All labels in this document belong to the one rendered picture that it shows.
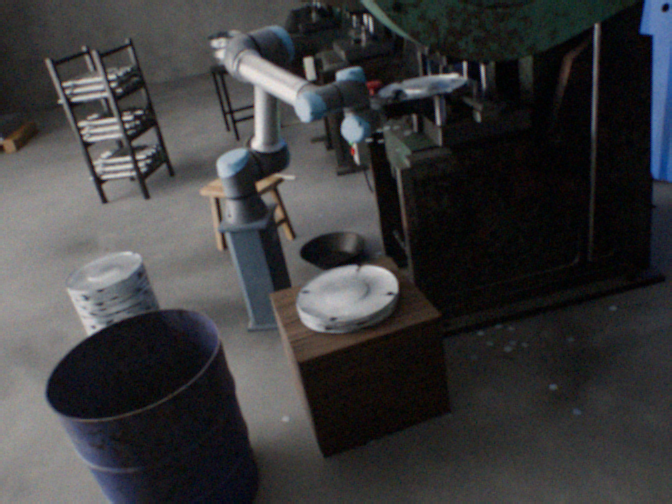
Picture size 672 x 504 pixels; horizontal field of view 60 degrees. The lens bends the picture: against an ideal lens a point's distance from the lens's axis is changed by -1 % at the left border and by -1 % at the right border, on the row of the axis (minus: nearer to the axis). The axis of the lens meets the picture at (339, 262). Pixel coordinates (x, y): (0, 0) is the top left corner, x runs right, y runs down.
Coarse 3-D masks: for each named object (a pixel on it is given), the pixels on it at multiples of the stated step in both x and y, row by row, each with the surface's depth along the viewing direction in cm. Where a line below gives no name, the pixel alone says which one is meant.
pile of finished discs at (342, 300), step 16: (336, 272) 179; (352, 272) 177; (368, 272) 175; (384, 272) 174; (304, 288) 174; (320, 288) 172; (336, 288) 169; (352, 288) 168; (368, 288) 167; (384, 288) 166; (304, 304) 166; (320, 304) 164; (336, 304) 163; (352, 304) 162; (368, 304) 160; (384, 304) 159; (304, 320) 163; (320, 320) 157; (336, 320) 156; (352, 320) 155; (368, 320) 156
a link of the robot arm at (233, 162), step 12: (228, 156) 203; (240, 156) 200; (252, 156) 204; (228, 168) 199; (240, 168) 199; (252, 168) 203; (228, 180) 201; (240, 180) 201; (252, 180) 205; (228, 192) 204; (240, 192) 203
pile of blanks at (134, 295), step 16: (144, 272) 228; (112, 288) 214; (128, 288) 218; (144, 288) 225; (80, 304) 217; (96, 304) 215; (112, 304) 216; (128, 304) 219; (144, 304) 225; (96, 320) 218; (112, 320) 219
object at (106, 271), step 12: (96, 264) 232; (108, 264) 229; (120, 264) 228; (132, 264) 226; (72, 276) 226; (84, 276) 224; (96, 276) 221; (108, 276) 220; (120, 276) 219; (72, 288) 217; (84, 288) 215; (96, 288) 213
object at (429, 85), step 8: (408, 80) 209; (416, 80) 208; (424, 80) 206; (432, 80) 204; (440, 80) 201; (448, 80) 199; (456, 80) 197; (464, 80) 195; (384, 88) 204; (392, 88) 203; (400, 88) 201; (408, 88) 196; (416, 88) 194; (424, 88) 192; (432, 88) 191; (440, 88) 191; (448, 88) 189; (456, 88) 186; (384, 96) 194; (408, 96) 188; (416, 96) 185; (424, 96) 183
